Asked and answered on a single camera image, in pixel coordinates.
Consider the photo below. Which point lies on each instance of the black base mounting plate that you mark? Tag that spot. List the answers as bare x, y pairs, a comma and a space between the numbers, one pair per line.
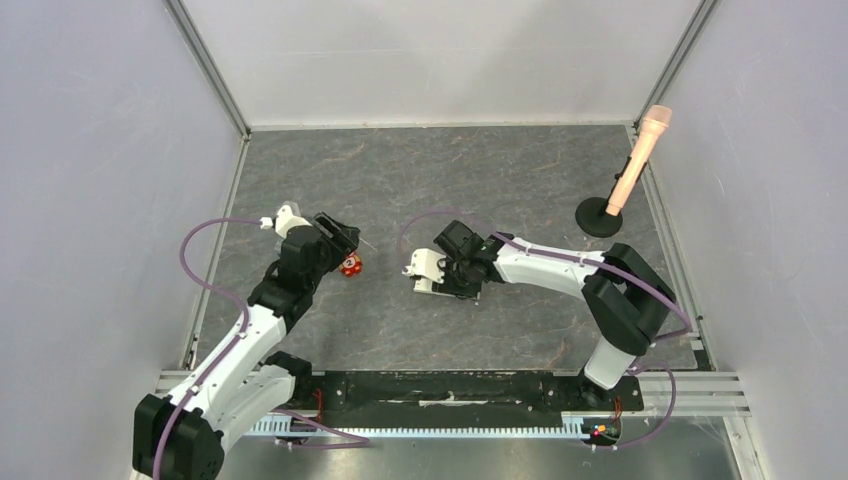
456, 399

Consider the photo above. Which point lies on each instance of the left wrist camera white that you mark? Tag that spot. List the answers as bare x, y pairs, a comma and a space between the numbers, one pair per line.
287, 218

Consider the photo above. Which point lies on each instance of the black microphone stand base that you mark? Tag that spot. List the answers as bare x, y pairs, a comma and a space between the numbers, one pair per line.
592, 218

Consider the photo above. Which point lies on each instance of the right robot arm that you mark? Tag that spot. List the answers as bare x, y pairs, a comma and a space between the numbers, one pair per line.
627, 299

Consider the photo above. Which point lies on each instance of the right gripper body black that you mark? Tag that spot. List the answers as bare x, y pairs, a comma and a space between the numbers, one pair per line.
454, 266

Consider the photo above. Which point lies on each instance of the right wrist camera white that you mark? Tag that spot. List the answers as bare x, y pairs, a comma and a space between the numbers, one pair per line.
426, 263

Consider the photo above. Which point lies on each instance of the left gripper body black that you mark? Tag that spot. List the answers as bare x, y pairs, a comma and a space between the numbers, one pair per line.
334, 242

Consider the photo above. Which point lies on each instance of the red owl number block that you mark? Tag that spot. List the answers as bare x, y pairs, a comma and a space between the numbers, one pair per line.
351, 265

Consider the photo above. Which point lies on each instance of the white remote control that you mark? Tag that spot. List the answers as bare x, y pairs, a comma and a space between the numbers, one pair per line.
449, 288

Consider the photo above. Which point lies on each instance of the pink toy microphone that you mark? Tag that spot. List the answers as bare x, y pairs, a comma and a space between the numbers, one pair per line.
654, 123

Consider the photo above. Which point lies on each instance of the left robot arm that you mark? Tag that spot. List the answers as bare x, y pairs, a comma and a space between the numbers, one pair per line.
187, 433

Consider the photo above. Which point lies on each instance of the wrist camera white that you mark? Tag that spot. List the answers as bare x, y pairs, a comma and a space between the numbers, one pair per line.
287, 218
426, 263

